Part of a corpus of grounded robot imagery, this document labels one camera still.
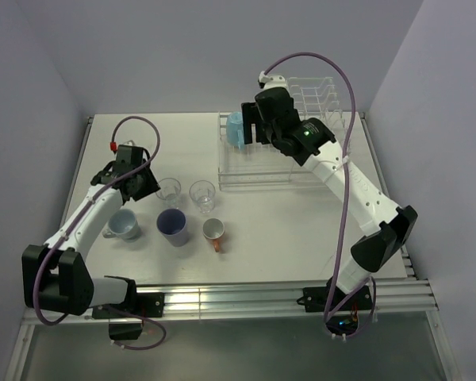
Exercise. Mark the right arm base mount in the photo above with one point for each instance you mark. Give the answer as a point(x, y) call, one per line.
point(343, 316)

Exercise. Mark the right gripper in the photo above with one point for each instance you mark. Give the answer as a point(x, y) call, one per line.
point(251, 116)

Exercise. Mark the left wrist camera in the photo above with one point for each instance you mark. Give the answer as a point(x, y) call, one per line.
point(114, 146)

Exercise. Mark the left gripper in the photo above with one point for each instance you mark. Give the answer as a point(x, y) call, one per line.
point(151, 186)

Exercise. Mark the white wire dish rack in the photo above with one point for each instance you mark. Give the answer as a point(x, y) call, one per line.
point(258, 167)

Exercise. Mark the orange espresso cup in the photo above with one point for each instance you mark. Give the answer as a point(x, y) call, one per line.
point(213, 230)

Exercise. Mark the pale blue teacup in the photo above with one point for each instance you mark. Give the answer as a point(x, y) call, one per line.
point(123, 225)

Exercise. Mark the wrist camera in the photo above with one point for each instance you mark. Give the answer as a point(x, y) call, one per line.
point(268, 81)
point(114, 146)

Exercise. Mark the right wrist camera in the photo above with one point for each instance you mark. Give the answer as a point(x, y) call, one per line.
point(268, 81)

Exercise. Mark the clear glass right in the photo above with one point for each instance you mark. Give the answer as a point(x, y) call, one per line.
point(202, 194)

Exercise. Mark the purple tumbler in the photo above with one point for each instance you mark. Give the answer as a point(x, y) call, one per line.
point(172, 224)

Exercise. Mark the clear acrylic plate holder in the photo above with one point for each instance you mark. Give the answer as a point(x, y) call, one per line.
point(318, 98)

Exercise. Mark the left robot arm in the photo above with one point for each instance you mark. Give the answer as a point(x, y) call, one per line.
point(55, 276)

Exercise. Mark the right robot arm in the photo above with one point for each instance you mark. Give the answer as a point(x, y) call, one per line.
point(372, 227)

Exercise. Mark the light blue faceted mug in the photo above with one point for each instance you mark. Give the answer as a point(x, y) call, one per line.
point(235, 130)

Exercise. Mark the clear glass left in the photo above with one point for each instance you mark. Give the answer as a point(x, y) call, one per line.
point(169, 192)

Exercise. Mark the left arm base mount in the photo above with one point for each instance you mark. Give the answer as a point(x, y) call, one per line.
point(147, 305)

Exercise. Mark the clear glass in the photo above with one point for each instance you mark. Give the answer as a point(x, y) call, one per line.
point(202, 194)
point(169, 192)

